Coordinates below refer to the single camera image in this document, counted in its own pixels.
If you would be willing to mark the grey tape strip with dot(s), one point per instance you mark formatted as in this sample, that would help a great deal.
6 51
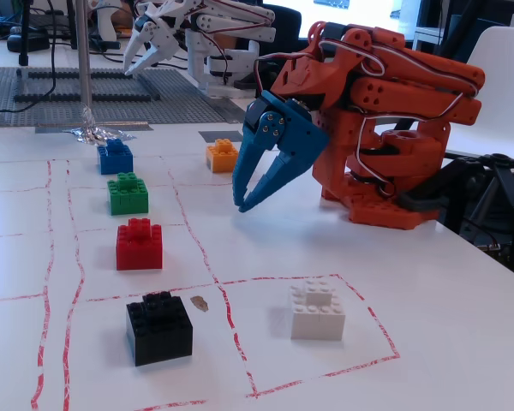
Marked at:
51 127

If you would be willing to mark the black table clamp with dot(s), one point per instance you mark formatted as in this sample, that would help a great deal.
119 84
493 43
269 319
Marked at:
424 201

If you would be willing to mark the dark grey brick frame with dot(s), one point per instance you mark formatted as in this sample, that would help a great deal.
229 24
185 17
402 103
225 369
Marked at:
90 98

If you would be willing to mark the black brick block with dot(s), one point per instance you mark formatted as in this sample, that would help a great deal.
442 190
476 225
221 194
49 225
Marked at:
158 334

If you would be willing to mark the silver duct tape strip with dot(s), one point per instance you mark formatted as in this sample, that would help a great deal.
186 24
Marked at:
229 109

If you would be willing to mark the orange yellow brick block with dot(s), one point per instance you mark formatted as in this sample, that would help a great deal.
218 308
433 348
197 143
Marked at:
220 158

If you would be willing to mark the white brick block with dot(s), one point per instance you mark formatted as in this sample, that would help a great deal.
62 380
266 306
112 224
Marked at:
317 319

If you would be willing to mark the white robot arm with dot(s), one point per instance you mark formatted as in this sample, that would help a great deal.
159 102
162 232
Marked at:
240 30

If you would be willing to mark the crumpled aluminium foil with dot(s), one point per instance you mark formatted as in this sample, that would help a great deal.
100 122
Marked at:
96 135

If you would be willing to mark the white plastic chair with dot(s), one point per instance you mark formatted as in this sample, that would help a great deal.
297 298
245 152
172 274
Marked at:
501 85

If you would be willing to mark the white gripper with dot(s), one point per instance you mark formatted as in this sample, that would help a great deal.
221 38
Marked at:
151 41

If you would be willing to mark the red brick block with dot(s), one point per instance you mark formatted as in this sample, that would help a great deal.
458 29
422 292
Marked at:
139 250

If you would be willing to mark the metal pole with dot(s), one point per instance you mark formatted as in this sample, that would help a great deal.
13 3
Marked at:
84 55

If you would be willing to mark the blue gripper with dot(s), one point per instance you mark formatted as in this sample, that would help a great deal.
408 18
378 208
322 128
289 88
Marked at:
297 128

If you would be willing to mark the green brick block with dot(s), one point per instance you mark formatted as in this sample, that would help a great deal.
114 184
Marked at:
127 197

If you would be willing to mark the grey studded baseplate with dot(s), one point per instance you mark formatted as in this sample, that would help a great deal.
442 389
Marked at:
111 112

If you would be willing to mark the black metal stand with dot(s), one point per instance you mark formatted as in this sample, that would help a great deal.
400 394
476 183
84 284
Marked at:
497 205

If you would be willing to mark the small brown scrap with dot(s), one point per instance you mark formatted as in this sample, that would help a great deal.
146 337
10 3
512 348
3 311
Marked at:
199 303

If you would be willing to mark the black desk device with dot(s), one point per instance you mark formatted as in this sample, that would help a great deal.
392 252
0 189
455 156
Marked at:
25 43

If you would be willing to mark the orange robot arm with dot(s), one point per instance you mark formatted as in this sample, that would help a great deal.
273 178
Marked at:
411 85

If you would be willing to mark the black upright post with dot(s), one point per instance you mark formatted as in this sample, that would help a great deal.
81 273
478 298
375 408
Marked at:
24 34

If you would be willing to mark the black office chair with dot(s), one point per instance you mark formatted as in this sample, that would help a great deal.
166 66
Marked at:
289 25

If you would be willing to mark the grey tape marker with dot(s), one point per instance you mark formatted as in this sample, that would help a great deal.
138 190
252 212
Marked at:
210 135

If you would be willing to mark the blue brick block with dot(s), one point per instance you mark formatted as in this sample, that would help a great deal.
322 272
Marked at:
115 162

